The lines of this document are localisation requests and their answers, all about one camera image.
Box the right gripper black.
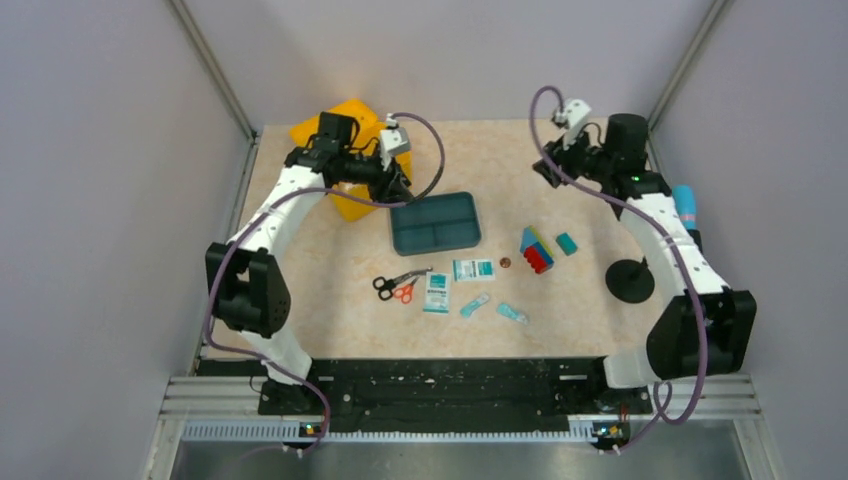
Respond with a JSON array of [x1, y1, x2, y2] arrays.
[[530, 123, 612, 189]]

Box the teal divided plastic tray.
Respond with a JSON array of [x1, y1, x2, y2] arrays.
[[389, 192, 482, 256]]

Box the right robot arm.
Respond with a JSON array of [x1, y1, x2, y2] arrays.
[[533, 107, 757, 412]]

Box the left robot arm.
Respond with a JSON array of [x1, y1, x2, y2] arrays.
[[205, 112, 414, 414]]

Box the yellow medicine box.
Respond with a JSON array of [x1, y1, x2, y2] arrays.
[[286, 99, 414, 222]]

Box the small teal block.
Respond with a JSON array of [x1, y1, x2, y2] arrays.
[[555, 232, 578, 256]]

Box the toy brick block assembly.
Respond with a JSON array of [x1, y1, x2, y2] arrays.
[[519, 226, 555, 275]]

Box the blue cylinder tool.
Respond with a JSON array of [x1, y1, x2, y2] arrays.
[[672, 185, 697, 231]]

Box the black round stand base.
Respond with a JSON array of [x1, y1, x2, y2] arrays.
[[605, 258, 655, 304]]

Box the gauze packet teal white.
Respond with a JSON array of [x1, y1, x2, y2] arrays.
[[422, 272, 451, 315], [452, 259, 496, 282]]

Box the teal bandage roll packet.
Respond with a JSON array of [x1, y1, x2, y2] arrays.
[[460, 293, 491, 319]]

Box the black handled scissors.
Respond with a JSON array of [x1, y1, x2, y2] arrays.
[[372, 268, 432, 301]]

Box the orange handled small scissors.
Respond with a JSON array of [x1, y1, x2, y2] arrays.
[[393, 276, 420, 304]]

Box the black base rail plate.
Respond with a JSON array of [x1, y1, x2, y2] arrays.
[[195, 357, 725, 435]]

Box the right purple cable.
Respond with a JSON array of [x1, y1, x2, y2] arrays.
[[528, 84, 710, 457]]

